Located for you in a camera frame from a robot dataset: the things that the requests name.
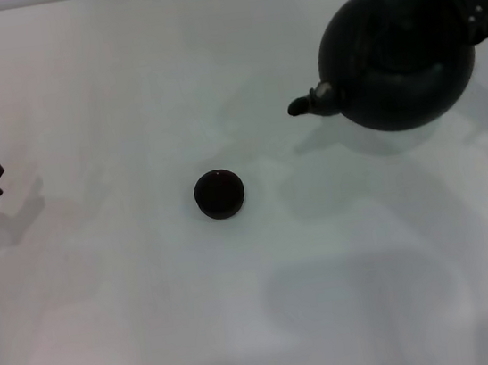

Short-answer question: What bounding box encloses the black round teapot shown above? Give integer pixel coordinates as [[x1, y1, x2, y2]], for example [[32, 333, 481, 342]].
[[272, 0, 488, 146]]

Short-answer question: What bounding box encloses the small black teacup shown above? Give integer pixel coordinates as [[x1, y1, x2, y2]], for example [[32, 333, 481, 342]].
[[191, 166, 250, 224]]

